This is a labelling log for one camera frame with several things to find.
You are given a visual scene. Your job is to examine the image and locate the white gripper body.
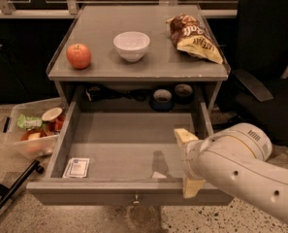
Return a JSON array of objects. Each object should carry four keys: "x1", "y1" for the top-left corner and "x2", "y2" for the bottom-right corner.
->
[{"x1": 181, "y1": 140, "x2": 206, "y2": 181}]

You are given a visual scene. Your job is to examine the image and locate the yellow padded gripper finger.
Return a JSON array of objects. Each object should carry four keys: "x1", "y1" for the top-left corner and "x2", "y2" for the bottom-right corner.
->
[
  {"x1": 174, "y1": 128, "x2": 198, "y2": 147},
  {"x1": 182, "y1": 177, "x2": 206, "y2": 199}
]

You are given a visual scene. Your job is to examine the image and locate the grey top drawer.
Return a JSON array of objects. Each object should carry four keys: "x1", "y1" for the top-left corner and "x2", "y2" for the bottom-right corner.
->
[{"x1": 27, "y1": 101, "x2": 233, "y2": 206}]

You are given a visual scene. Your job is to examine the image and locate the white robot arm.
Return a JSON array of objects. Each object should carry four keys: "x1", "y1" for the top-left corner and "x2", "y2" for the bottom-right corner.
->
[{"x1": 175, "y1": 123, "x2": 288, "y2": 224}]

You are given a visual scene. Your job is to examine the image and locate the grey drawer cabinet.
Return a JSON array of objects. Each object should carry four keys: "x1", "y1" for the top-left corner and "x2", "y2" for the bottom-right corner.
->
[{"x1": 48, "y1": 5, "x2": 230, "y2": 107}]

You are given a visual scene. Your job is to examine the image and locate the small white paper scrap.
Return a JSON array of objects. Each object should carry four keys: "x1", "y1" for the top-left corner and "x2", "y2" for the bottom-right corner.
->
[{"x1": 152, "y1": 172, "x2": 167, "y2": 179}]

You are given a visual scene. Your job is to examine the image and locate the blue tape roll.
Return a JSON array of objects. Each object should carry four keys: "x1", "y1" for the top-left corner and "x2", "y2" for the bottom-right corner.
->
[{"x1": 149, "y1": 88, "x2": 175, "y2": 112}]

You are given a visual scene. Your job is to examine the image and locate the black tape roll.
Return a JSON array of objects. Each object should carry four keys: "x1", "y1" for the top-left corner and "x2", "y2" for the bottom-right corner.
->
[{"x1": 175, "y1": 83, "x2": 194, "y2": 104}]

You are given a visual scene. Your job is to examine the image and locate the brown yellow chip bag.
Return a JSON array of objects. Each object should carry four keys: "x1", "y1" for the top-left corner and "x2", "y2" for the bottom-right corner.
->
[{"x1": 166, "y1": 14, "x2": 223, "y2": 64}]

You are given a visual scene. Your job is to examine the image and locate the white ceramic bowl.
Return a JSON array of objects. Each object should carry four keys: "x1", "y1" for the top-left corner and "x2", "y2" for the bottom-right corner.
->
[{"x1": 113, "y1": 31, "x2": 150, "y2": 62}]

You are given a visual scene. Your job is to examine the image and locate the white paper packet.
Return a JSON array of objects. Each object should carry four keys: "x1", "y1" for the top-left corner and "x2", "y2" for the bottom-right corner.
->
[{"x1": 63, "y1": 157, "x2": 89, "y2": 178}]

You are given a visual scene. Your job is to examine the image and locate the small white bowl in bin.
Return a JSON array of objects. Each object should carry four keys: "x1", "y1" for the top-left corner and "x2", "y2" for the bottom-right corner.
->
[{"x1": 42, "y1": 107, "x2": 62, "y2": 121}]

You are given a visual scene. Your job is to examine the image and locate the red apple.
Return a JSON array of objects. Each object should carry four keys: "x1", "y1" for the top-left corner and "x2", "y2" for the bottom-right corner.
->
[{"x1": 66, "y1": 44, "x2": 91, "y2": 70}]

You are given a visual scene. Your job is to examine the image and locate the black office chair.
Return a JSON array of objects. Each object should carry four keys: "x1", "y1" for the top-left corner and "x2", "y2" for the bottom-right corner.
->
[{"x1": 217, "y1": 0, "x2": 288, "y2": 148}]

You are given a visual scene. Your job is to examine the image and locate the clear plastic storage bin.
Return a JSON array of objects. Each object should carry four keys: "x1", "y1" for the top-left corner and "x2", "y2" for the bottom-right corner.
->
[{"x1": 5, "y1": 98, "x2": 66, "y2": 159}]

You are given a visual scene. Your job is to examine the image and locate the green snack bag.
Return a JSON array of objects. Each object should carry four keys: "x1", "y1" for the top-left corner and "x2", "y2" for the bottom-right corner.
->
[{"x1": 16, "y1": 115, "x2": 43, "y2": 129}]

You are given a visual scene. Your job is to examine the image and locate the black metal stand leg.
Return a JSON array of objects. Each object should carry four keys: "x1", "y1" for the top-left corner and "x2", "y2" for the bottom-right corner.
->
[{"x1": 0, "y1": 160, "x2": 45, "y2": 210}]

